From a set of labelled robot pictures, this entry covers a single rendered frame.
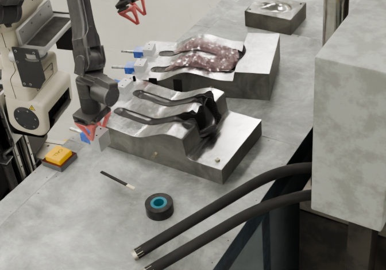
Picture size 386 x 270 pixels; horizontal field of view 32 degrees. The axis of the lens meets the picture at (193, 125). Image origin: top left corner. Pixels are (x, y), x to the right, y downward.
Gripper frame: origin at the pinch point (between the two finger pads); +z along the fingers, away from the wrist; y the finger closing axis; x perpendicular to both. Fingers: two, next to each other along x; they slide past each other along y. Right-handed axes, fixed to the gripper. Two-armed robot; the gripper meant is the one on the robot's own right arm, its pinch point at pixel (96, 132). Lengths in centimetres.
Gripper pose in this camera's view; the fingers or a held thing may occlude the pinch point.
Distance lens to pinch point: 200.4
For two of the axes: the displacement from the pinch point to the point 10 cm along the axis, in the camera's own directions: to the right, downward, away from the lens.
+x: -8.6, -2.8, 4.4
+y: 5.1, -5.6, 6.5
